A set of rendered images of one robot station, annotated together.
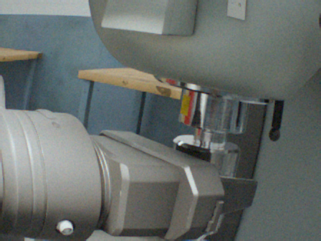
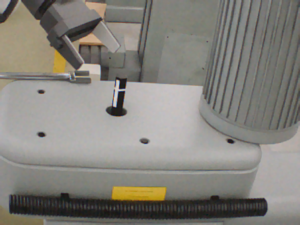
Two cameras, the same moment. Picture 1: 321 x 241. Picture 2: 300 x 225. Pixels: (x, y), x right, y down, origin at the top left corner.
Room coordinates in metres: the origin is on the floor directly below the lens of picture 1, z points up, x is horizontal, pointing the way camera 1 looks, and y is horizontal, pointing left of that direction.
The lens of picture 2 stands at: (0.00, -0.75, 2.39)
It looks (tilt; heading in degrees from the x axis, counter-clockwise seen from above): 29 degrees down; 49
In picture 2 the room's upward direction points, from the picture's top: 10 degrees clockwise
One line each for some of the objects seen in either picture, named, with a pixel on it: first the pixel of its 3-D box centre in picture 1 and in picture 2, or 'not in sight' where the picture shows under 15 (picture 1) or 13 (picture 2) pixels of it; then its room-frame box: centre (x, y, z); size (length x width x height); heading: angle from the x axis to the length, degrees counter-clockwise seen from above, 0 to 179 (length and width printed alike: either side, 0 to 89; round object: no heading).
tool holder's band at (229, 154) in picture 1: (208, 150); not in sight; (0.54, -0.03, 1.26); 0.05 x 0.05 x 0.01
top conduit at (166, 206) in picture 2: not in sight; (141, 208); (0.51, -0.18, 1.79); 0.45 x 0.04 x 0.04; 153
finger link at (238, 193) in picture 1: (226, 197); not in sight; (0.52, -0.05, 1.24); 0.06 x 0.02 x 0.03; 128
